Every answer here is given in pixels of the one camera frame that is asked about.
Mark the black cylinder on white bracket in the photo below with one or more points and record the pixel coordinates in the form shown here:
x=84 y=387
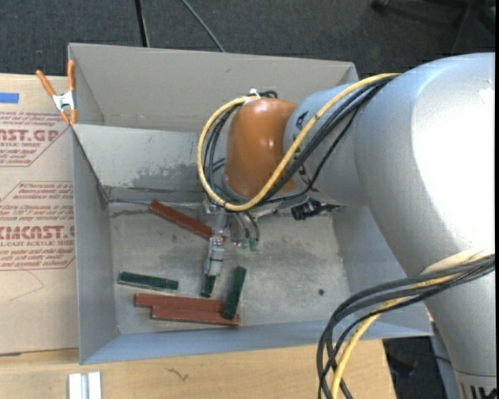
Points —
x=305 y=210

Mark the dark green block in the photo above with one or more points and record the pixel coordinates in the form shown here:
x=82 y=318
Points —
x=234 y=291
x=147 y=281
x=207 y=287

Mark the red-brown flat block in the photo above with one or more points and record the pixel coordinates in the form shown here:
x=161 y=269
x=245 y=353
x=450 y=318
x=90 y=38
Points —
x=179 y=218
x=191 y=316
x=174 y=301

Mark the grey metal bin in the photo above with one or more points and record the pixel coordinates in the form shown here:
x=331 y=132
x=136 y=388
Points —
x=158 y=239

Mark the brown cardboard board, red print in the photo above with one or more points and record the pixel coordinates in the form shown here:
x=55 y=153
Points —
x=29 y=223

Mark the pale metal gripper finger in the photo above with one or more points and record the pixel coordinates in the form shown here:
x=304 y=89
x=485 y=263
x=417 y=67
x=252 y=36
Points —
x=217 y=245
x=214 y=266

